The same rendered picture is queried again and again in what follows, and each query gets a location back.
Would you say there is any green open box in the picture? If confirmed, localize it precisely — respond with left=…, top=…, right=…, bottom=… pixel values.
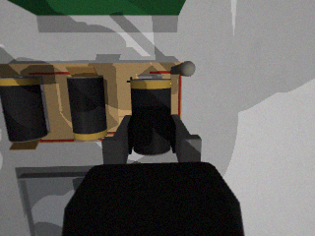
left=8, top=0, right=186, bottom=16

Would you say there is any black battery with gold end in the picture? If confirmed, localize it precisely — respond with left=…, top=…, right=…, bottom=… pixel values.
left=67, top=77, right=107, bottom=142
left=130, top=79, right=171, bottom=156
left=0, top=78, right=48, bottom=143

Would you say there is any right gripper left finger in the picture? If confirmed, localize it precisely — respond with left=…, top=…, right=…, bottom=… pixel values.
left=101, top=115, right=134, bottom=164

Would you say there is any grey shallow tray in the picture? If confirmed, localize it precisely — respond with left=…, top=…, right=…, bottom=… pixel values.
left=17, top=172, right=88, bottom=236

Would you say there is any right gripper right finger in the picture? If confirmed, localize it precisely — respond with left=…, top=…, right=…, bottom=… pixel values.
left=169, top=114, right=202, bottom=162

